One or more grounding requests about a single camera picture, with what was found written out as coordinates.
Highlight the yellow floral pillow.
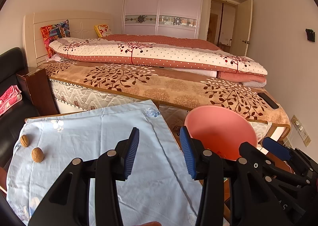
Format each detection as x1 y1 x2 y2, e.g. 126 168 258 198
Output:
94 24 113 38

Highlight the light blue floral cloth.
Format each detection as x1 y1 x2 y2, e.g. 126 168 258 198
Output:
6 100 229 226

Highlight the bed with patterned quilt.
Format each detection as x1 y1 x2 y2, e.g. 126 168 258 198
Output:
37 60 291 127

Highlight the brown wooden door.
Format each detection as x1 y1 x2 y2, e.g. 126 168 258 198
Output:
211 0 238 45

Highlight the black phone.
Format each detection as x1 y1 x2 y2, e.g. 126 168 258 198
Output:
257 92 279 110

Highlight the pink plastic bucket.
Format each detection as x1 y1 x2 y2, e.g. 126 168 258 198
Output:
184 107 257 162

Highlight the pink folded towel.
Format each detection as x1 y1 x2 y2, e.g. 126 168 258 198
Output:
0 85 23 116

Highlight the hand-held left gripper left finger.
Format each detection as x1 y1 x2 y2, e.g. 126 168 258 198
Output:
28 127 140 226

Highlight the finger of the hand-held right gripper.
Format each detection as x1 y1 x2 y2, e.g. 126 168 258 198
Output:
262 137 302 164
239 142 313 187

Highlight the dotted tree print quilt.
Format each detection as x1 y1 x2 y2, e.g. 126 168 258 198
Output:
49 34 268 77

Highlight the wooden bed frame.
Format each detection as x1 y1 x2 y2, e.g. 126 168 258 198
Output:
256 119 292 143

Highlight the colourful printed pillow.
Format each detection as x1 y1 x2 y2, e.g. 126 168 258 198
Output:
40 19 71 58

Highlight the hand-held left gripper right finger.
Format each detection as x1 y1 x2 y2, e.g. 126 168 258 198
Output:
179 126 281 226

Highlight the white quilted mattress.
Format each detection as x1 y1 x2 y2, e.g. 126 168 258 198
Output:
48 78 159 114

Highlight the black leather armchair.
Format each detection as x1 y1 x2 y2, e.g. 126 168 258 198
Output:
0 47 41 169

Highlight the cream wooden headboard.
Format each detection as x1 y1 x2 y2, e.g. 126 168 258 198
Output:
23 12 113 67

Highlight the dark wooden nightstand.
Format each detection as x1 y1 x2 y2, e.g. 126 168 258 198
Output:
16 67 60 117

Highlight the salmon folded quilt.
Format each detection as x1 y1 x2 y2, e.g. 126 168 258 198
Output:
216 70 267 88

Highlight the white door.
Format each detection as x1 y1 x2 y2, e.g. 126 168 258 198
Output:
240 0 254 56

